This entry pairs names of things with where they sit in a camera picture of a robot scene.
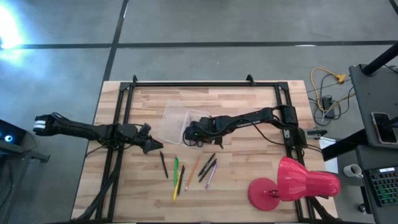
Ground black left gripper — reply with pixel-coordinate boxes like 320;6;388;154
126;124;164;156

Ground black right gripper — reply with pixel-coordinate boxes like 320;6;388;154
185;116;218;140

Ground thin black pen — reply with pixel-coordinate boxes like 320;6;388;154
159;151;169;179

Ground green pen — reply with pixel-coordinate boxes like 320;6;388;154
173;157;180;187

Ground black ballpoint pen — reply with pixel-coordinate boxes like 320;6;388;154
198;152;216;177
198;158;218;184

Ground thick black marker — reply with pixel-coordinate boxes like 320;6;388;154
177;164;186;196

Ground orange pencil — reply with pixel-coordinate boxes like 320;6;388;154
184;154;201;192

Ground yellow highlighter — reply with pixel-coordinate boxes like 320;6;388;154
172;179;182;202

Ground purple pen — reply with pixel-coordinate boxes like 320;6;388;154
205;161;219;190

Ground black box blue light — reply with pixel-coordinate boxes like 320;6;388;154
0;119;27;153

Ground clear plastic container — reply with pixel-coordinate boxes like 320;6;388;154
157;105;188;145

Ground red desk lamp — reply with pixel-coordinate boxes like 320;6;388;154
248;156;341;212

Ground black power adapter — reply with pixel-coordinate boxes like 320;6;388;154
322;96;336;118

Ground white paper sheet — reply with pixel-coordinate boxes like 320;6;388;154
320;136;339;174

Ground white mug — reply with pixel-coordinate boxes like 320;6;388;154
343;164;364;179

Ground grey side desk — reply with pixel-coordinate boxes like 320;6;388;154
348;63;398;149

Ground black smartphone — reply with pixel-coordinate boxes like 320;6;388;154
371;111;398;145

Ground black keyboard green keys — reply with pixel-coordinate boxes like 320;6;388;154
364;166;398;208

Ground black pole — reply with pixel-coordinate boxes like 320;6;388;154
362;42;398;76

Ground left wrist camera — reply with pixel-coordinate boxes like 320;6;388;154
137;122;152;136

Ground black metal table frame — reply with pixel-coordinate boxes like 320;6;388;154
95;74;312;223

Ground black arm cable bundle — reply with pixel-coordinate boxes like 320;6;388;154
74;167;119;222

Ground black floor cable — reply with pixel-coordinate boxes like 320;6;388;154
307;74;355;127

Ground yellow extension cable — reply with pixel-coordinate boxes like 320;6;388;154
310;67;355;114

